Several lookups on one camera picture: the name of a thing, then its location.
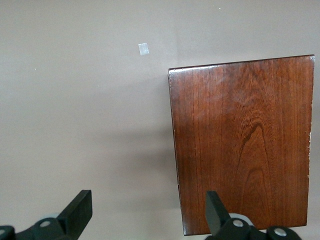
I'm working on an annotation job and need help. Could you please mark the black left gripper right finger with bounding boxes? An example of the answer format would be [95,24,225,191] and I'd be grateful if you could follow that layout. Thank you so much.
[204,190,304,240]

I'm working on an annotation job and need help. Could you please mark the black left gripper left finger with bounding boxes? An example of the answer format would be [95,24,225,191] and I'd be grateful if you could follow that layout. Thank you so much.
[0,189,94,240]

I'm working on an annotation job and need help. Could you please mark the dark red wooden cabinet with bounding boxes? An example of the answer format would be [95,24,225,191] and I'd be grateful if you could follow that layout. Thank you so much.
[167,54,316,237]

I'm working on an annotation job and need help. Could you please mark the small grey tape piece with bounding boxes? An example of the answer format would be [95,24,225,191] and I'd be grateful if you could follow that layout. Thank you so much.
[138,42,150,56]

